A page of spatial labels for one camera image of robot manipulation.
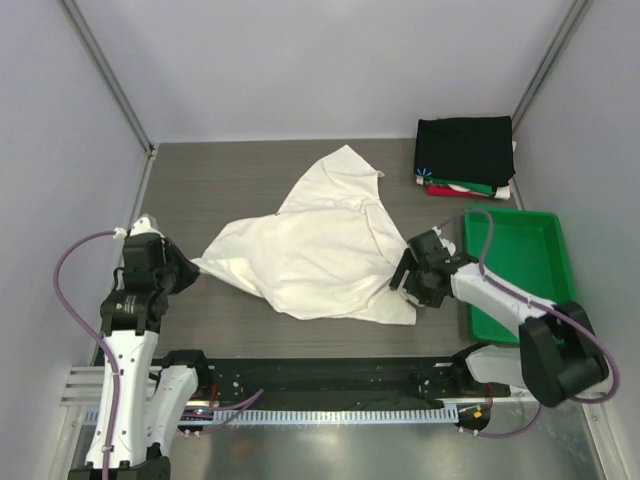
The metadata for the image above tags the white t-shirt red print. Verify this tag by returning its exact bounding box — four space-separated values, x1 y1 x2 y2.
193 145 417 326

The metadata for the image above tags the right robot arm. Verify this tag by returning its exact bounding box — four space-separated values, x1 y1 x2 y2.
390 228 610 407

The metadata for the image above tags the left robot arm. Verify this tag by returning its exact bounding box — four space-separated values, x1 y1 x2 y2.
68 231 213 479

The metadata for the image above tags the folded red t-shirt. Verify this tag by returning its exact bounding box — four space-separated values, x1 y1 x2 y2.
426 185 465 197

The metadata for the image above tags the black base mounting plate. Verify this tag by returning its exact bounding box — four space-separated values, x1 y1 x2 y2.
208 357 511 412

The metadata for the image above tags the folded green t-shirt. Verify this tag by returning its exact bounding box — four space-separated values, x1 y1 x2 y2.
447 183 496 197

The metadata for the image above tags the green plastic tray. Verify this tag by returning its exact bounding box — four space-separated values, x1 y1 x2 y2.
462 207 575 345

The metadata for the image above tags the folded white t-shirt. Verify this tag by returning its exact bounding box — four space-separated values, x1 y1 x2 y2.
493 184 512 200

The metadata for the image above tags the aluminium extrusion crossbar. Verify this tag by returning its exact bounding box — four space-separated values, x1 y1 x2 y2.
59 366 161 407

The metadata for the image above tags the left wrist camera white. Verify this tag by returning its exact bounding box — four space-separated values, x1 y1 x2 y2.
126 214 164 240

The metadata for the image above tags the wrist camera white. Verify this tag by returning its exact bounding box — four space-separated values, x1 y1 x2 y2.
126 214 164 240
432 227 456 256

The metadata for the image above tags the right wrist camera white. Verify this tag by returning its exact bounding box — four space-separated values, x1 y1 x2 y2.
432 227 456 256

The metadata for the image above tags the slotted cable duct rail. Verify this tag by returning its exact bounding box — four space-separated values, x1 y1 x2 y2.
230 404 459 427

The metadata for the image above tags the left aluminium frame post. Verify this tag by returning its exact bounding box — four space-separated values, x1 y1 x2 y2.
58 0 154 157

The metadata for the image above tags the aluminium frame post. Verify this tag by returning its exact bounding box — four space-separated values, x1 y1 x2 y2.
58 0 154 157
512 0 594 133

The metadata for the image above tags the right aluminium frame post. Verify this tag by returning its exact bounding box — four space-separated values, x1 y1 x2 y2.
512 0 594 133

